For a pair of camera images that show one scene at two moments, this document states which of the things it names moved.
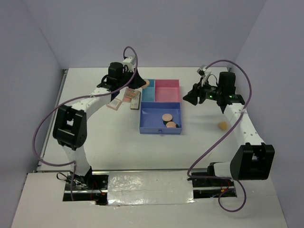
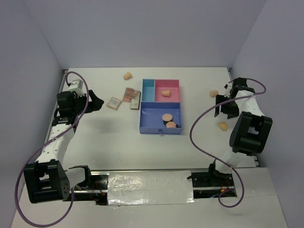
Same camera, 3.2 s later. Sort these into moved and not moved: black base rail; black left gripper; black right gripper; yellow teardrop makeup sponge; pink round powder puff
Moved: black right gripper; black left gripper
Not moved: black base rail; yellow teardrop makeup sponge; pink round powder puff
